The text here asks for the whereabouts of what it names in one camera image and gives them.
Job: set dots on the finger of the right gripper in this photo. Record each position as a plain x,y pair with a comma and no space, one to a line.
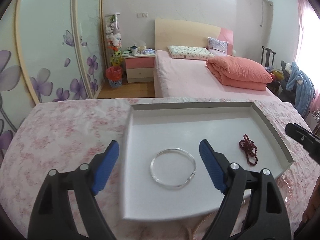
308,140

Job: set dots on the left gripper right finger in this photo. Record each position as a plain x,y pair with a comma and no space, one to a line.
266,216

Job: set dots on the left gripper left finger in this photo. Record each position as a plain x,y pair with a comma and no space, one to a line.
66,207

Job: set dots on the thin silver bangle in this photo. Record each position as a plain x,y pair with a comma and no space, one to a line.
173,168

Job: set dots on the right hand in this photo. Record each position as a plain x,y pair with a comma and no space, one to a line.
312,206

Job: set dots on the blue plush robe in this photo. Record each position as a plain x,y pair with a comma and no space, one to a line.
305,91

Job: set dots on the pink floral tablecloth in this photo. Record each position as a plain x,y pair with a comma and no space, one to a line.
62,135

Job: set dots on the dark wooden chair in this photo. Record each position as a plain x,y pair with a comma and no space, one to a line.
267,57

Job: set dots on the folded coral duvet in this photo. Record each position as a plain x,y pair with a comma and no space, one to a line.
239,72

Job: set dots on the grey white cardboard tray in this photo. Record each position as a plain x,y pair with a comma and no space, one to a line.
152,128

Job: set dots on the purple patterned pillow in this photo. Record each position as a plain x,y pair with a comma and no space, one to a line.
217,47

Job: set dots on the pink curtain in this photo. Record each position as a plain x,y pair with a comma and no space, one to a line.
307,56

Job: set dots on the pink bed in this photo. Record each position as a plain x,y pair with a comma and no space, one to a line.
181,78

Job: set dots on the wastebasket with red bag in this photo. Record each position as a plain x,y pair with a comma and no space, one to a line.
114,76

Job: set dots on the floral white pillow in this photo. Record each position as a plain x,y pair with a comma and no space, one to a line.
190,53

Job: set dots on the pink beige nightstand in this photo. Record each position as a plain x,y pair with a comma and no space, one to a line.
139,68

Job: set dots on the sliding door wardrobe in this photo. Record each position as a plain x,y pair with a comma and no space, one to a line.
51,50

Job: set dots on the beige pink headboard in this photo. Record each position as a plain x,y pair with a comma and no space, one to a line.
187,33

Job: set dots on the plush toy tube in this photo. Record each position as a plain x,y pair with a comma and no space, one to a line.
113,39

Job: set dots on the white mug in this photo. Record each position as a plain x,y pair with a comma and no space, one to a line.
134,51

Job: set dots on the wall light switch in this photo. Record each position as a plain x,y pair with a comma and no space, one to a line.
142,15

